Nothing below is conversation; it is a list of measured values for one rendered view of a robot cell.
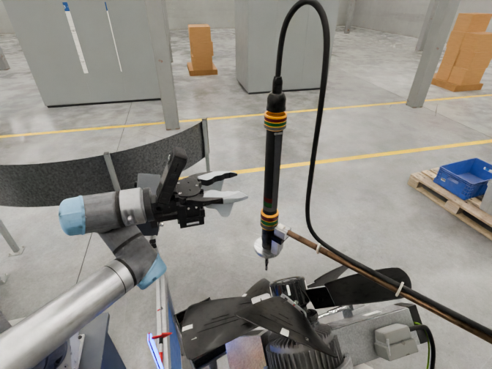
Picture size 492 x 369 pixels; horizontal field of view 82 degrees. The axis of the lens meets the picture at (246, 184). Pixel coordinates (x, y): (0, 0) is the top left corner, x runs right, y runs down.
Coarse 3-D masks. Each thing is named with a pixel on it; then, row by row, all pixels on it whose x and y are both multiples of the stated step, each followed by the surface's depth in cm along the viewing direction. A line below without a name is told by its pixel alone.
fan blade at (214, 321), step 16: (208, 304) 94; (224, 304) 92; (240, 304) 91; (192, 320) 89; (208, 320) 87; (224, 320) 87; (240, 320) 86; (208, 336) 82; (224, 336) 82; (192, 352) 78
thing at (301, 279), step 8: (280, 280) 98; (288, 280) 88; (296, 280) 88; (304, 280) 90; (272, 288) 90; (280, 288) 88; (296, 288) 87; (304, 288) 89; (272, 296) 91; (288, 296) 87; (296, 296) 87; (304, 296) 88; (304, 304) 87; (312, 312) 89; (312, 320) 85
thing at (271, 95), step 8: (280, 80) 49; (272, 88) 51; (280, 88) 50; (272, 96) 51; (280, 96) 50; (272, 104) 51; (280, 104) 51; (272, 112) 52; (280, 112) 52; (264, 232) 69; (272, 232) 69; (264, 240) 71; (264, 248) 72
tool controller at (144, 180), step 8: (144, 176) 141; (152, 176) 143; (136, 184) 141; (144, 184) 135; (152, 184) 137; (152, 192) 132; (144, 224) 129; (160, 224) 136; (144, 232) 132; (152, 232) 133
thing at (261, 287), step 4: (260, 280) 123; (264, 280) 118; (268, 280) 115; (256, 284) 121; (260, 284) 118; (264, 284) 114; (268, 284) 111; (252, 288) 120; (256, 288) 116; (260, 288) 113; (264, 288) 110; (268, 288) 107; (248, 292) 120; (252, 292) 116; (256, 292) 113; (260, 292) 110; (264, 292) 108; (268, 292) 106; (248, 296) 116; (252, 296) 113; (256, 296) 110
